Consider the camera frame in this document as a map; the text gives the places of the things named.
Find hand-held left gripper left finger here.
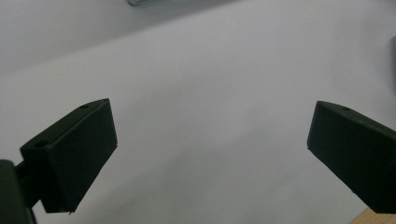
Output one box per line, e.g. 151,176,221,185
15,98,119,215

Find aluminium frame rail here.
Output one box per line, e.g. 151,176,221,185
126,0,177,7

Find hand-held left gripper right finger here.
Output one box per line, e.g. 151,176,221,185
306,100,396,215

